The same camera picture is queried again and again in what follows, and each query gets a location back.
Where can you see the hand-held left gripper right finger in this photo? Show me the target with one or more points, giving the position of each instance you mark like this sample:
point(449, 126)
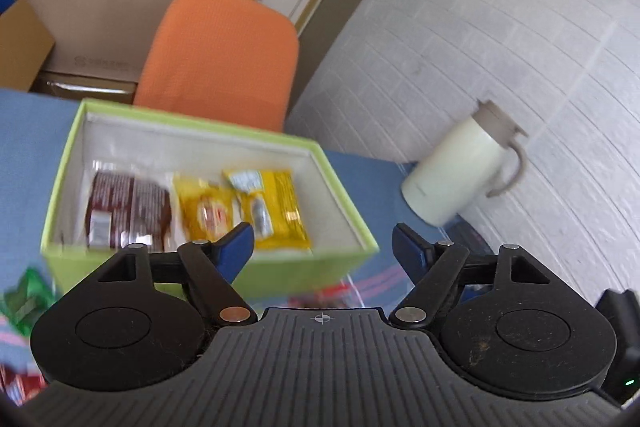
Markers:
point(410, 249)

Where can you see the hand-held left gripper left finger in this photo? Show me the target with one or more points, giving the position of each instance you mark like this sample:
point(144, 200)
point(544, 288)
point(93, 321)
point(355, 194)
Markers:
point(240, 247)

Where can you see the yellow bar snack packet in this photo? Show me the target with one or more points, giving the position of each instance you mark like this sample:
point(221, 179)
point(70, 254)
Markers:
point(280, 202)

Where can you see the green cardboard box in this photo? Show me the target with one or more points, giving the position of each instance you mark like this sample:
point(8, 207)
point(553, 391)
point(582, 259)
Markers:
point(310, 269)

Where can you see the yellow round-print snack packet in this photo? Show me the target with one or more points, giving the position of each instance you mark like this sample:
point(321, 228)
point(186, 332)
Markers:
point(205, 212)

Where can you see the red snack packet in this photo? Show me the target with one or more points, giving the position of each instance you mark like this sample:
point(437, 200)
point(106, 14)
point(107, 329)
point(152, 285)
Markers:
point(20, 384)
point(330, 297)

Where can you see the cream thermos mug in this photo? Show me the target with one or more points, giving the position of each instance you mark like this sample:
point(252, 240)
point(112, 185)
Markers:
point(460, 167)

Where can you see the brown snack packet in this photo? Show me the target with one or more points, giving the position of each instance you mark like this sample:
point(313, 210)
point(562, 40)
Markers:
point(125, 207)

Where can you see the orange chair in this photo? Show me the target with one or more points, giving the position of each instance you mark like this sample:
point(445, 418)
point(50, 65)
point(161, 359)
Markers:
point(220, 57)

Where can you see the green snack packet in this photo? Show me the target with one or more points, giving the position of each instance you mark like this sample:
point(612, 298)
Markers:
point(30, 302)

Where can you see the brown taped carton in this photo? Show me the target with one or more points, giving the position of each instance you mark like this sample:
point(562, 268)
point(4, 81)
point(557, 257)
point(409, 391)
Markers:
point(85, 87)

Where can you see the blue tablecloth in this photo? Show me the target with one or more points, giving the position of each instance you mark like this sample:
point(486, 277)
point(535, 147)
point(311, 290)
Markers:
point(30, 157)

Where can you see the open cardboard box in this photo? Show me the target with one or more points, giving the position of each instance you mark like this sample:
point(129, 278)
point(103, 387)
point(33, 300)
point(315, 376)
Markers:
point(20, 42)

